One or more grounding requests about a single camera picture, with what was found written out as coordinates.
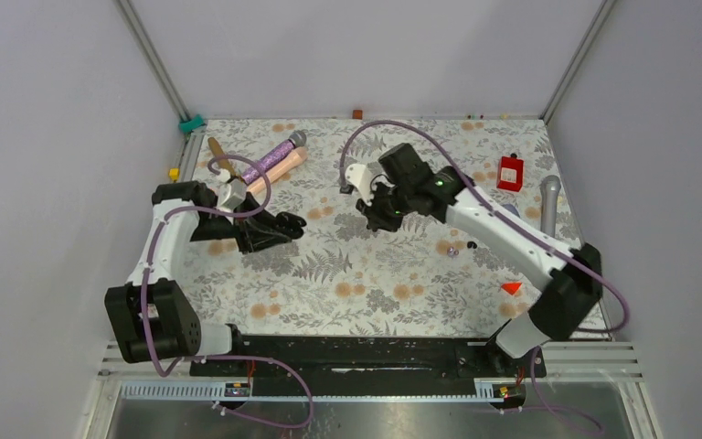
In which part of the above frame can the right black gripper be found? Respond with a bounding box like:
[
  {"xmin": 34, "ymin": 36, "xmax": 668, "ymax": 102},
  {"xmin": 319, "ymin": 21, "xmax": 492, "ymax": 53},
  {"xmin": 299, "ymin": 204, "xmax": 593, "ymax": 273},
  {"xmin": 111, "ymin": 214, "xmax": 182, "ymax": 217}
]
[{"xmin": 356, "ymin": 180, "xmax": 414, "ymax": 234}]

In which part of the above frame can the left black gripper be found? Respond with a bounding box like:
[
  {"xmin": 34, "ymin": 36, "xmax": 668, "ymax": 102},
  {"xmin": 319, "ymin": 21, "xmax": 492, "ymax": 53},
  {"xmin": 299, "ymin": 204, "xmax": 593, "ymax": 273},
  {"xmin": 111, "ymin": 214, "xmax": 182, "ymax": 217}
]
[{"xmin": 190, "ymin": 193, "xmax": 292, "ymax": 254}]

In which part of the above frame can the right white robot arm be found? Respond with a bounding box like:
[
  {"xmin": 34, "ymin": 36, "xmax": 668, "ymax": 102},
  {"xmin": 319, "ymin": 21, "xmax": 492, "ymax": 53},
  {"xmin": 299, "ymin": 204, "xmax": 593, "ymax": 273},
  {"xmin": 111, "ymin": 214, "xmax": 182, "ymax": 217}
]
[{"xmin": 343, "ymin": 144, "xmax": 603, "ymax": 377}]

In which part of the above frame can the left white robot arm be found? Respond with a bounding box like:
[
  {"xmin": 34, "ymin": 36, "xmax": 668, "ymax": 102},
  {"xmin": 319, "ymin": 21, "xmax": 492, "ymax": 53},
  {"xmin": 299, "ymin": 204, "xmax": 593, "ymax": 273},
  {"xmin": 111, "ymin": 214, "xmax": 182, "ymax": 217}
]
[{"xmin": 104, "ymin": 178, "xmax": 306, "ymax": 376}]

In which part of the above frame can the purple earbud case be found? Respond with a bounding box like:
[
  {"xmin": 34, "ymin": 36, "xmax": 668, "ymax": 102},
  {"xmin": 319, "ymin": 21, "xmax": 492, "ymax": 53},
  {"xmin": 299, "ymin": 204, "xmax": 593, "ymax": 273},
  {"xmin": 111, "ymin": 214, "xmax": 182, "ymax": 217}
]
[{"xmin": 504, "ymin": 204, "xmax": 520, "ymax": 218}]

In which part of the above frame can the brown toy microphone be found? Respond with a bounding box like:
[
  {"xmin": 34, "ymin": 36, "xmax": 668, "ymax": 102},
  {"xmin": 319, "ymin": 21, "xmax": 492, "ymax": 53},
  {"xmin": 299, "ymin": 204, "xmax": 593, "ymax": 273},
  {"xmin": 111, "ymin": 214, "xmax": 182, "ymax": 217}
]
[{"xmin": 207, "ymin": 136, "xmax": 247, "ymax": 187}]

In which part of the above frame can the pink toy microphone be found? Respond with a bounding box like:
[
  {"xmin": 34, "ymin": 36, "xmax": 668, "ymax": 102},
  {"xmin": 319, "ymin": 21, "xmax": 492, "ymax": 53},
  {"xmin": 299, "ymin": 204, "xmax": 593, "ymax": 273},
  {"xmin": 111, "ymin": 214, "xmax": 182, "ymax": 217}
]
[{"xmin": 248, "ymin": 146, "xmax": 308, "ymax": 196}]

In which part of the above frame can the yellow small block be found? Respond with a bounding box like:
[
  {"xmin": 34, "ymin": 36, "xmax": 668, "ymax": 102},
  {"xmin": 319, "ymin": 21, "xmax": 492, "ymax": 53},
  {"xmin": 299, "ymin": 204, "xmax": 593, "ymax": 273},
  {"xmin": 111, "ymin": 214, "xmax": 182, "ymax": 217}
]
[{"xmin": 168, "ymin": 167, "xmax": 180, "ymax": 182}]

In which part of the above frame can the purple glitter toy microphone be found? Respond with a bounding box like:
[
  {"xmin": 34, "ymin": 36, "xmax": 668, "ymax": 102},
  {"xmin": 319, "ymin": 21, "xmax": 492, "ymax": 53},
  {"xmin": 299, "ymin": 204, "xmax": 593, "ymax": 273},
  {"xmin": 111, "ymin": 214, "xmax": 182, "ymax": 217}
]
[{"xmin": 241, "ymin": 130, "xmax": 307, "ymax": 184}]

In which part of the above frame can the red square box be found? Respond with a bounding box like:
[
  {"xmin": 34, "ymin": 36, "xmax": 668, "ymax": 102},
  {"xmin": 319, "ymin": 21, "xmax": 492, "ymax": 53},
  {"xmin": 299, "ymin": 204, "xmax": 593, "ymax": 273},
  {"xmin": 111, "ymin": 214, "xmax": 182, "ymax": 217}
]
[{"xmin": 496, "ymin": 153, "xmax": 524, "ymax": 192}]

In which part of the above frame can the red triangle block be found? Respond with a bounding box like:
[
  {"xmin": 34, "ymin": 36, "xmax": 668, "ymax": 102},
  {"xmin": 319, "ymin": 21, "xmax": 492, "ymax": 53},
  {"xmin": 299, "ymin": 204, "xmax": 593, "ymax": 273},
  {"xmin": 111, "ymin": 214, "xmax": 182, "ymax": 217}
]
[{"xmin": 501, "ymin": 282, "xmax": 523, "ymax": 296}]

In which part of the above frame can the silver toy microphone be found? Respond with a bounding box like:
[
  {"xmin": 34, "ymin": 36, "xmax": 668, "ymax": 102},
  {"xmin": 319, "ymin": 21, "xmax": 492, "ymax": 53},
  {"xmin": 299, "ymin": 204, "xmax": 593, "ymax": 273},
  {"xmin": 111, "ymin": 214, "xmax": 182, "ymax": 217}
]
[{"xmin": 540, "ymin": 175, "xmax": 561, "ymax": 237}]

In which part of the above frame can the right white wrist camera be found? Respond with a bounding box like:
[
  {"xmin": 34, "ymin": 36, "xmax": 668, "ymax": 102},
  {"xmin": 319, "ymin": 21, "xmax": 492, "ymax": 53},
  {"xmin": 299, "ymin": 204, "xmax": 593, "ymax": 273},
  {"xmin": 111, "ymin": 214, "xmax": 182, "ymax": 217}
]
[{"xmin": 340, "ymin": 163, "xmax": 374, "ymax": 206}]

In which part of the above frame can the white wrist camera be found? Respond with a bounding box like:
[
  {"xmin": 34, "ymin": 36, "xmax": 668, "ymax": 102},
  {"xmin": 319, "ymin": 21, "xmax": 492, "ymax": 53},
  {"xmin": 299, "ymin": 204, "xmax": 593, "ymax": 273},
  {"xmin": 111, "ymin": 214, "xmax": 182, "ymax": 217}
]
[
  {"xmin": 340, "ymin": 163, "xmax": 374, "ymax": 206},
  {"xmin": 217, "ymin": 169, "xmax": 248, "ymax": 212}
]

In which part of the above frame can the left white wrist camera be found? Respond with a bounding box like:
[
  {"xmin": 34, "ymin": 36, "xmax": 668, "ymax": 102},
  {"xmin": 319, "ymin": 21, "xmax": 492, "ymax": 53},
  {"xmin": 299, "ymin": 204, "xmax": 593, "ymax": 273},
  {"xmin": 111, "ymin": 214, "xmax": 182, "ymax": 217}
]
[{"xmin": 217, "ymin": 169, "xmax": 248, "ymax": 212}]

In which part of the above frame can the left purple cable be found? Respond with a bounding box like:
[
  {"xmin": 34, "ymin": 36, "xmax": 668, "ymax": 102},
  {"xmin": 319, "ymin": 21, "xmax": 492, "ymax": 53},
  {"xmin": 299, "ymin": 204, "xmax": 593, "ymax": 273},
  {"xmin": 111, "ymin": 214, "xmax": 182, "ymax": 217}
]
[{"xmin": 139, "ymin": 154, "xmax": 315, "ymax": 430}]

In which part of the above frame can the purple cable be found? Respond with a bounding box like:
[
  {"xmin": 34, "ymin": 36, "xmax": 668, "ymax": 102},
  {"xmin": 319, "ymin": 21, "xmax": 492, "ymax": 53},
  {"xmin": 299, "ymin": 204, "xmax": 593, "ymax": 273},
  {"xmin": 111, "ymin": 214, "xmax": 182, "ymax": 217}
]
[
  {"xmin": 139, "ymin": 154, "xmax": 315, "ymax": 430},
  {"xmin": 338, "ymin": 120, "xmax": 632, "ymax": 434}
]

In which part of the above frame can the teal corner bracket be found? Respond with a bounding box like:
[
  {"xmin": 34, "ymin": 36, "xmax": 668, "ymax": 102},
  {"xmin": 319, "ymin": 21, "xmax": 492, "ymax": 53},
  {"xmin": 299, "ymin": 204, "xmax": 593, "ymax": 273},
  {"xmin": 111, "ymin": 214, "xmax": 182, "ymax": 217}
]
[{"xmin": 178, "ymin": 114, "xmax": 206, "ymax": 134}]

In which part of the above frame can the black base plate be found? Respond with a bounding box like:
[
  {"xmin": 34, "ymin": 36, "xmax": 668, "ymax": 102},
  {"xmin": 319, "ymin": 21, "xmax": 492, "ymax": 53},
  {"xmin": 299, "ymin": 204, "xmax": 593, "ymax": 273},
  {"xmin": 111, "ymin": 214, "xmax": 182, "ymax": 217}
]
[{"xmin": 190, "ymin": 331, "xmax": 547, "ymax": 398}]

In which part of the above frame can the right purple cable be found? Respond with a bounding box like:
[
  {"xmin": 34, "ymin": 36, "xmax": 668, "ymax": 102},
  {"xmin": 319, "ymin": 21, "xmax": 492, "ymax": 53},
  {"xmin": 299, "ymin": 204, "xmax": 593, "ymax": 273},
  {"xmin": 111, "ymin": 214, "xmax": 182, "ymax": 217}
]
[{"xmin": 338, "ymin": 120, "xmax": 632, "ymax": 434}]

